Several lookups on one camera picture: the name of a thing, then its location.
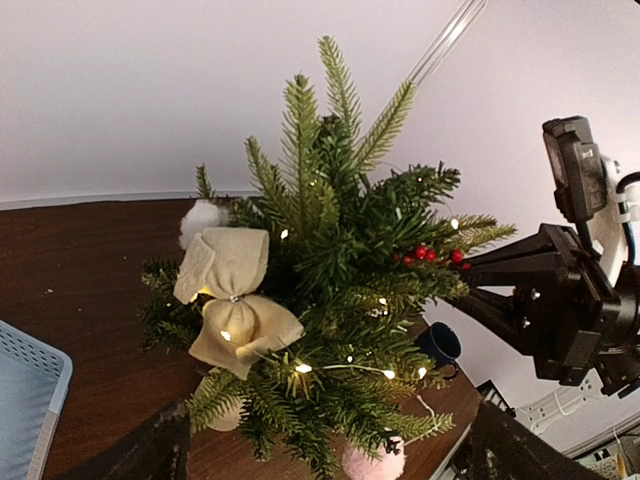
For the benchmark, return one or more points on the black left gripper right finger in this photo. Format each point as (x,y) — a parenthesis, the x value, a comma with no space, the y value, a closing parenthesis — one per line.
(502,448)

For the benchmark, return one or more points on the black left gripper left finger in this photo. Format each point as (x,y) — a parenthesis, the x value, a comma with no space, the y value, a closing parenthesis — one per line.
(157,449)

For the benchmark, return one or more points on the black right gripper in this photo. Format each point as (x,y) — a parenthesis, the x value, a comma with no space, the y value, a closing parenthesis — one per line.
(593,324)

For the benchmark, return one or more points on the dark berry sprig ornament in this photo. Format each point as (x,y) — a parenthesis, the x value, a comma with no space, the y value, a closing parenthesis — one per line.
(423,254)

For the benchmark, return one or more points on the pink pompom ornament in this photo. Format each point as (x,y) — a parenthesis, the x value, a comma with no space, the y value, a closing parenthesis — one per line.
(390,464)

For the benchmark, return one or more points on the small green christmas tree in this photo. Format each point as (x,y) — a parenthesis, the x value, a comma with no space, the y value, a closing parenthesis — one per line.
(332,235)

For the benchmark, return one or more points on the beige fabric bow ornament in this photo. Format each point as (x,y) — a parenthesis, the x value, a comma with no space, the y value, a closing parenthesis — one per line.
(239,326)

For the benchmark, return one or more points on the white fluffy ornament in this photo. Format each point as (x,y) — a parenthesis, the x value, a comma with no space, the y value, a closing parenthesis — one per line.
(202,215)

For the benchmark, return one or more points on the round wooden tree base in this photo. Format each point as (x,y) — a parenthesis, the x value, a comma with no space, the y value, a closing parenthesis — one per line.
(217,402)

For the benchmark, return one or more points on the dark blue mug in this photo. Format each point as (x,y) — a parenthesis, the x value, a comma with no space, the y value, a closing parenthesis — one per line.
(439,342)

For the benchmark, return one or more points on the light blue plastic basket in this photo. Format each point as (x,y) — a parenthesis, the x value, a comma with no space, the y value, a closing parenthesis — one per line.
(35,379)

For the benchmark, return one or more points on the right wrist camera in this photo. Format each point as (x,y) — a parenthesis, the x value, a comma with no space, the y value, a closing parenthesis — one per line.
(593,194)

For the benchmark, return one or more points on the right aluminium frame post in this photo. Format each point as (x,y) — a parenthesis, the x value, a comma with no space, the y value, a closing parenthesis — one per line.
(463,18)

